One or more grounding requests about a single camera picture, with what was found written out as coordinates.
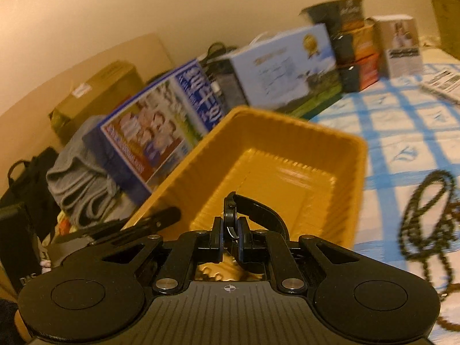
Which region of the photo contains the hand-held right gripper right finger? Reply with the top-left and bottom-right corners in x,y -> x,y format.
236,216 -> 363,294

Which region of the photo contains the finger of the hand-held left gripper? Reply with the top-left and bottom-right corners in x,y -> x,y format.
53,222 -> 160,246
77,206 -> 181,237

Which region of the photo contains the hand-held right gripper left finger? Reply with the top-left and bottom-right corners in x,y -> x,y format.
101,216 -> 226,293

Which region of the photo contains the black bracelet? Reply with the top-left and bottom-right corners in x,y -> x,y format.
223,192 -> 287,256

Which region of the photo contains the yellow plastic tray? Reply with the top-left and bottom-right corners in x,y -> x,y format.
121,106 -> 368,256

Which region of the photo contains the dark green bead necklace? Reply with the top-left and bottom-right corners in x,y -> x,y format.
397,169 -> 460,283

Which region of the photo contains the grey towel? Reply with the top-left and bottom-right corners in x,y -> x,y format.
46,115 -> 145,228

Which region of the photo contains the blue cartoon milk box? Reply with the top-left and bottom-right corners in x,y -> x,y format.
82,58 -> 231,204

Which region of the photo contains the black case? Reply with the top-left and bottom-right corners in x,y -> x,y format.
0,202 -> 44,292

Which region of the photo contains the black bag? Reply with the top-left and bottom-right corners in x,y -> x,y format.
0,147 -> 60,239

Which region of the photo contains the small taped cardboard box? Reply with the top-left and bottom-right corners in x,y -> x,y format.
48,60 -> 147,145

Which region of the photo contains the light wooden board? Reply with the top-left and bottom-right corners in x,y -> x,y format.
0,32 -> 177,135

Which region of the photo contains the light blue milk box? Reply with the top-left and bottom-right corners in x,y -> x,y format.
209,23 -> 344,116

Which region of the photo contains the blue checked tablecloth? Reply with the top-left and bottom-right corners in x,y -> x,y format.
307,61 -> 460,345

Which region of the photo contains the red instant noodle bowl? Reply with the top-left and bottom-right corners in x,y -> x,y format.
339,55 -> 382,93

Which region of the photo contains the orange instant noodle bowl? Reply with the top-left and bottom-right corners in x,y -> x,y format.
330,24 -> 379,66

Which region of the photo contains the small white product box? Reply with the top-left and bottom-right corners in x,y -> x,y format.
371,14 -> 425,78

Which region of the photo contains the white and purple book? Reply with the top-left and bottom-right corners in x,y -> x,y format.
418,68 -> 460,106

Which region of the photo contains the large open cardboard box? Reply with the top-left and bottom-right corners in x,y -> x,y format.
418,0 -> 460,61

